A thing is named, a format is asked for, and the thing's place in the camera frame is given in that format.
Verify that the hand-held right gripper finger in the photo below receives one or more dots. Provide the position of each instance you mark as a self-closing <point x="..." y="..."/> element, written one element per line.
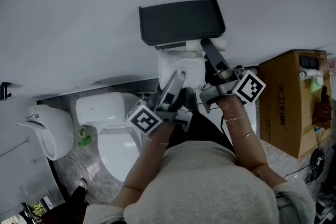
<point x="214" y="56"/>
<point x="210" y="73"/>

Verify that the white toilet paper roll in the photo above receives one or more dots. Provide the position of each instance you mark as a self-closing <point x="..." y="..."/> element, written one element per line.
<point x="191" y="68"/>

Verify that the small white roll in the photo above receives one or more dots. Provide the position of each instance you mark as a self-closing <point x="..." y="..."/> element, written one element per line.
<point x="304" y="74"/>

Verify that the brown toy figure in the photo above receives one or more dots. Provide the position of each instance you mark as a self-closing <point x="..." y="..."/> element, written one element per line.
<point x="321" y="110"/>

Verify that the small black wall holder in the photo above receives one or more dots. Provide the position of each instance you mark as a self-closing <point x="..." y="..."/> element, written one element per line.
<point x="5" y="91"/>

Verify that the thin metal wall rod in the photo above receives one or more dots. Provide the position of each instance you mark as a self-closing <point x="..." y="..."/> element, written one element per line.
<point x="14" y="148"/>

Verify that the person's grey sweater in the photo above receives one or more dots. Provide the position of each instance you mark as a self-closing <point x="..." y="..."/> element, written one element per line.
<point x="210" y="186"/>

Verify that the black round disc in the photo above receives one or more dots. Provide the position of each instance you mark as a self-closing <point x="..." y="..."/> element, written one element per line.
<point x="318" y="161"/>

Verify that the person's right forearm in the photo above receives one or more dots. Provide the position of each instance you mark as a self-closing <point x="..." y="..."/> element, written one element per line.
<point x="244" y="144"/>

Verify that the white round urinal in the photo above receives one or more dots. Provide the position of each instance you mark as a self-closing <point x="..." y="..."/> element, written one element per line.
<point x="60" y="128"/>

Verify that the small black case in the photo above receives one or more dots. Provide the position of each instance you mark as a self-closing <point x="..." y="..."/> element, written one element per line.
<point x="308" y="61"/>

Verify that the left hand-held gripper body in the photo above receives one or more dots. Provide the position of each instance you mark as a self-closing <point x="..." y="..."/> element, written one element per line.
<point x="144" y="119"/>

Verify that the person's black trousers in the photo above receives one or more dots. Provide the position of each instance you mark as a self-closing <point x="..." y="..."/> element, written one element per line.
<point x="202" y="128"/>

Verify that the gold bangle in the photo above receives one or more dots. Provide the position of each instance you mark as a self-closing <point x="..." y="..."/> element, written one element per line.
<point x="242" y="136"/>

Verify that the person's left forearm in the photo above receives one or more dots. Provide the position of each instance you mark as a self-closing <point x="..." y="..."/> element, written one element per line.
<point x="149" y="157"/>

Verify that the small teal object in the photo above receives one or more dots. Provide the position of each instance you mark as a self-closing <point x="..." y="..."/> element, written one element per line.
<point x="319" y="129"/>

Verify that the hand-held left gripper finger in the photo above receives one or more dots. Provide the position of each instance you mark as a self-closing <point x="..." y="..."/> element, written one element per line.
<point x="170" y="89"/>
<point x="179" y="101"/>

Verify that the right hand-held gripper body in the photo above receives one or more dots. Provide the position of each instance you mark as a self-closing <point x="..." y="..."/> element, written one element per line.
<point x="249" y="87"/>

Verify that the black shelf paper holder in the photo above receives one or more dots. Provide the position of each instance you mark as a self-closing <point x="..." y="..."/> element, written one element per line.
<point x="181" y="21"/>

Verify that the brown cardboard box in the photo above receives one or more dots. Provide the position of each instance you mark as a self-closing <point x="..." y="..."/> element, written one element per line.
<point x="283" y="118"/>

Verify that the white toilet with tank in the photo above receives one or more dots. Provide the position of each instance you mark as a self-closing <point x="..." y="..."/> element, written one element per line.
<point x="105" y="107"/>

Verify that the small green box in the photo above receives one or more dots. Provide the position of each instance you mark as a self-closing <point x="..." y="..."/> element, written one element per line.
<point x="83" y="131"/>

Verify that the green plastic bottle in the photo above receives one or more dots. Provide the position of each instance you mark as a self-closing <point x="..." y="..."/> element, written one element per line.
<point x="85" y="141"/>

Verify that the green crumpled bag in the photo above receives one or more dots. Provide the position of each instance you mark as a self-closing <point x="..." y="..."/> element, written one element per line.
<point x="315" y="86"/>

